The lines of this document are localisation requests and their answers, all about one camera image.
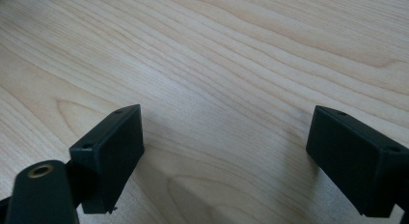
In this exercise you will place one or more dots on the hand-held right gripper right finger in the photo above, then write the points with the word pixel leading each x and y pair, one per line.
pixel 353 159

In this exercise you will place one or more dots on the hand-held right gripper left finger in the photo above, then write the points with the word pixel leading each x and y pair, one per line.
pixel 111 159

